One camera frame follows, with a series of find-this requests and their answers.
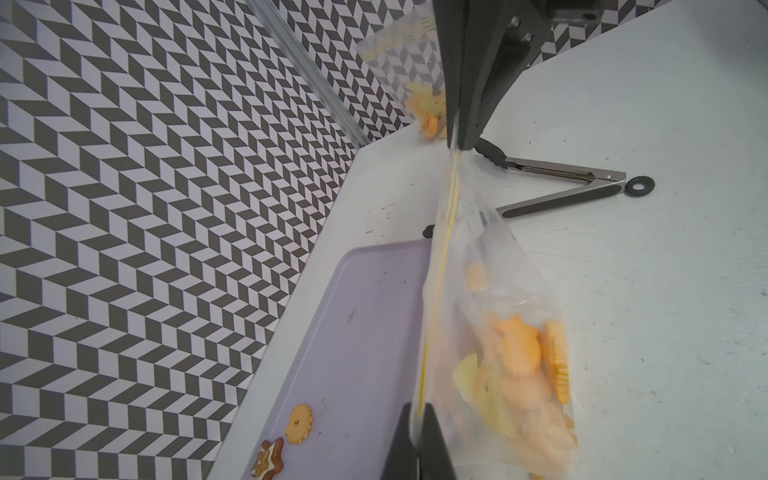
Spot tan round flower cookie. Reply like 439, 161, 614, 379
284, 404, 314, 444

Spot steel black-tipped tongs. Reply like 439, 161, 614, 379
422, 136, 656, 240

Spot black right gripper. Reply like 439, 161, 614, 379
432, 0, 605, 150

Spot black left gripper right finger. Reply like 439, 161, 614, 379
418, 403, 456, 480

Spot brown iced star cookie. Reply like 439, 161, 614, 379
250, 437, 284, 480

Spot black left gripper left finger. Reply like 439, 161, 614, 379
380, 403, 419, 480

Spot clear resealable bag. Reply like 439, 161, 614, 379
356, 1, 448, 141

